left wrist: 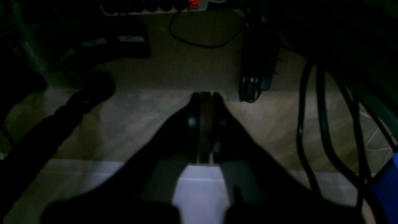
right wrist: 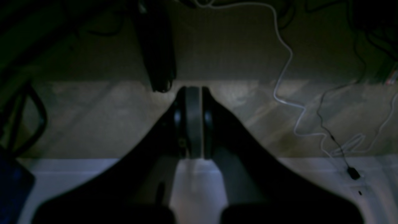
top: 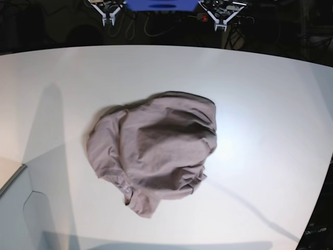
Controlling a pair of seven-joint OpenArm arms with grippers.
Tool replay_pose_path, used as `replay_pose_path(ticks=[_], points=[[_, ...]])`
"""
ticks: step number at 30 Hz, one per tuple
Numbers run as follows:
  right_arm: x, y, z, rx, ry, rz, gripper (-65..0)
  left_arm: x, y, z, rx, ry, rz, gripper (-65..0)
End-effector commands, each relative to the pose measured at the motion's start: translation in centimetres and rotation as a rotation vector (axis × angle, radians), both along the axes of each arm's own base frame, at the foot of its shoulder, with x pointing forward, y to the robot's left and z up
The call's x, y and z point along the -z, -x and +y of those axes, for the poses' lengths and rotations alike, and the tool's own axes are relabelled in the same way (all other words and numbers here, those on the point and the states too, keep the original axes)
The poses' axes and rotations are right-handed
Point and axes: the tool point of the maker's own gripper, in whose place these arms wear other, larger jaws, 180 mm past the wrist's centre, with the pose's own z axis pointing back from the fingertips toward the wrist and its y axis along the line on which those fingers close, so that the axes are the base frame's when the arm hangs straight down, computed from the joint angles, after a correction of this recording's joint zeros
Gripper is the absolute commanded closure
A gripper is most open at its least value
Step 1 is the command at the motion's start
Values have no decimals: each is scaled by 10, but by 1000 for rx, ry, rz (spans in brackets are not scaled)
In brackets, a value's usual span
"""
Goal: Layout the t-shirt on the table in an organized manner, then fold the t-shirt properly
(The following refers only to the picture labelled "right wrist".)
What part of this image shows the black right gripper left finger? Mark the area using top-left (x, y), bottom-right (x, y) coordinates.
top-left (31, 87), bottom-right (187, 224)

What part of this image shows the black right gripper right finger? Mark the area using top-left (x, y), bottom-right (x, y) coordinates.
top-left (202, 87), bottom-right (364, 224)

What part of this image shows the blue box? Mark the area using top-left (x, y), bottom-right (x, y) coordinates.
top-left (0, 151), bottom-right (35, 224)

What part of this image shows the black table leg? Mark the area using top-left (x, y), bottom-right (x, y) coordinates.
top-left (133, 0), bottom-right (176, 93)

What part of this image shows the black cable with plug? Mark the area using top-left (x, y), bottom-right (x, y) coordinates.
top-left (317, 84), bottom-right (361, 180)

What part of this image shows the white cable on floor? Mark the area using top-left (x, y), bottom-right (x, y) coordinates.
top-left (187, 0), bottom-right (398, 156)

